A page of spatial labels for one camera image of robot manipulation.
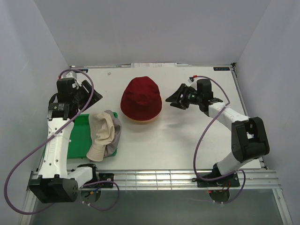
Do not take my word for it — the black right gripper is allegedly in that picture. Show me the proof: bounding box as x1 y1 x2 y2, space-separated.
165 84 202 110

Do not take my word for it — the dark red bucket hat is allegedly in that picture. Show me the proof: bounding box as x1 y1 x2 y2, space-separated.
120 76 162 121

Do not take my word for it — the yellow bucket hat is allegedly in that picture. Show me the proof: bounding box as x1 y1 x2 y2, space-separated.
128 117 157 124

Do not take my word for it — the beige bucket hat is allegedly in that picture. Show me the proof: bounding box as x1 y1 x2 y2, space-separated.
86 112 115 162

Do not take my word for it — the grey bucket hat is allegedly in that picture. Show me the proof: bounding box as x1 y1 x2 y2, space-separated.
104 110 122 158

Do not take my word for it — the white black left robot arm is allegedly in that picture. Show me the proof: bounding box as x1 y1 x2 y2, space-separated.
29 71 102 203

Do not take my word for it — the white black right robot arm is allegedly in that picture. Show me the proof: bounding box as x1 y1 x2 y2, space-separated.
166 75 270 186

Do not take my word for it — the dark label sticker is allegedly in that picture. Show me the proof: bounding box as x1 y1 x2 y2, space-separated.
213 67 230 71

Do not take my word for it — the green plastic bin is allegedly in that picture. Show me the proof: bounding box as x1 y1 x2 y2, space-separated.
67 112 119 160

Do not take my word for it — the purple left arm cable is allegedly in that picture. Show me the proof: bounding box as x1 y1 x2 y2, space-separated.
4 69 120 215

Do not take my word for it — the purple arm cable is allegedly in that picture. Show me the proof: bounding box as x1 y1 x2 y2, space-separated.
187 75 246 205
4 69 120 215

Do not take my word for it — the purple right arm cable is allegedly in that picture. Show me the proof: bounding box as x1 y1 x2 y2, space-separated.
187 75 246 205

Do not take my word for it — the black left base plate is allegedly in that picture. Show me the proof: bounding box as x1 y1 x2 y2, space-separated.
95 173 114 188

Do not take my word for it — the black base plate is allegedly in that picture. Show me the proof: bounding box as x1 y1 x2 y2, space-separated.
95 173 114 188
191 173 240 188

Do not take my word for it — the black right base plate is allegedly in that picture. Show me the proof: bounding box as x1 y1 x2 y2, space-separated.
191 173 240 188

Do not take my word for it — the aluminium table frame rail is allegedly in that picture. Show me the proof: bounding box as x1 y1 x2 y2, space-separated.
27 169 282 192

